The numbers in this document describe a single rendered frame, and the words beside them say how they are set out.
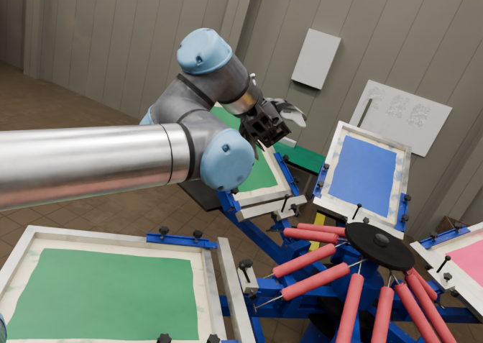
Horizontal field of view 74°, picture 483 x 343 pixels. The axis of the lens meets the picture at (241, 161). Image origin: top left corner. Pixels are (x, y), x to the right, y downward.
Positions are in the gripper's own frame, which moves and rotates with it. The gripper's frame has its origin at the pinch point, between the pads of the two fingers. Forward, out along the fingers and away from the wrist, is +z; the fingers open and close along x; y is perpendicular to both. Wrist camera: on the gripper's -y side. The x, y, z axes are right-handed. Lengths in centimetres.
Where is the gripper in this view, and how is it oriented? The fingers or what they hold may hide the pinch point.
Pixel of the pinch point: (278, 136)
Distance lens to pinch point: 77.8
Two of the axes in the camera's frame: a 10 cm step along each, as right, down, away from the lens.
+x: 8.0, -5.6, -2.2
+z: 4.7, 3.6, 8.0
